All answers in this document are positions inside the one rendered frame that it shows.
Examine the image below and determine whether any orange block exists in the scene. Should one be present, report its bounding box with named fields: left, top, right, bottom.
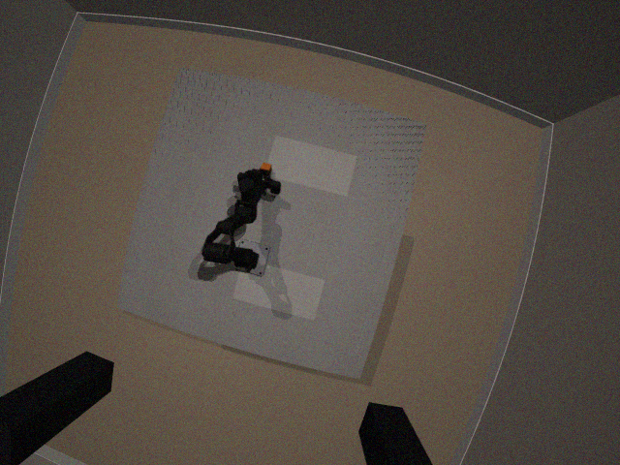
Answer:
left=260, top=163, right=272, bottom=176

